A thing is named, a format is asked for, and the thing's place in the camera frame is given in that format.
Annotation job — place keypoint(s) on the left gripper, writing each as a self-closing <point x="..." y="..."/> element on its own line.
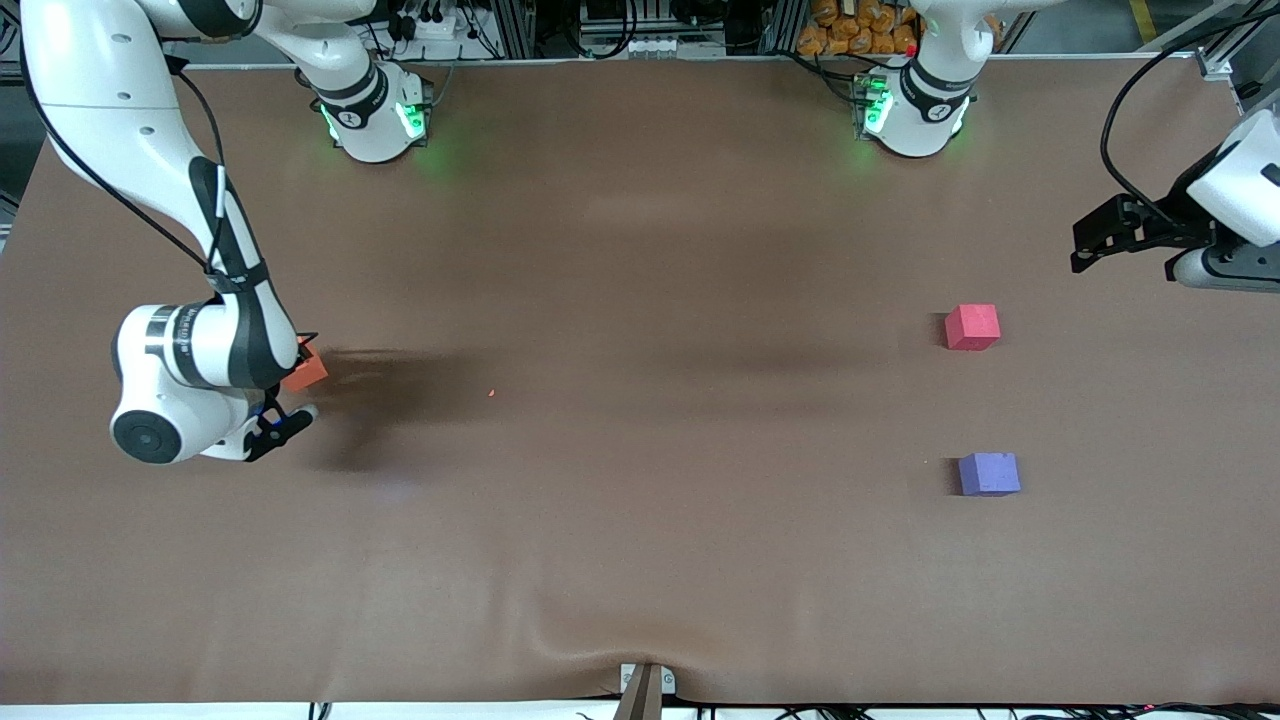
<point x="1178" y="222"/>

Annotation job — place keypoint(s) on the orange foam cube block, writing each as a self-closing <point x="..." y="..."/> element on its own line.
<point x="308" y="372"/>

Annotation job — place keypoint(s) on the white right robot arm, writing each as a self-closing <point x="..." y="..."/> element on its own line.
<point x="110" y="120"/>

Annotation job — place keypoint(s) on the red foam cube block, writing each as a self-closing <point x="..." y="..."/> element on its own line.
<point x="972" y="326"/>

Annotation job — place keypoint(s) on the purple foam cube block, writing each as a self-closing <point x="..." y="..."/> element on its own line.
<point x="990" y="473"/>

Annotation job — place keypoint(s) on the bag of orange round items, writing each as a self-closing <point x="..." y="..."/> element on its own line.
<point x="850" y="30"/>

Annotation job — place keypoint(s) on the white power strip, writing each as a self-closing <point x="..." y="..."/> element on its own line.
<point x="430" y="25"/>

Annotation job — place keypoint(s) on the large table cover cloth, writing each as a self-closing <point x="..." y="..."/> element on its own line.
<point x="640" y="250"/>

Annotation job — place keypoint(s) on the aluminium frame profile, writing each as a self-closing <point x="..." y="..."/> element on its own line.
<point x="1222" y="62"/>

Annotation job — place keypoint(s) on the aluminium frame post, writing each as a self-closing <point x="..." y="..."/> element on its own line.
<point x="515" y="25"/>
<point x="785" y="25"/>

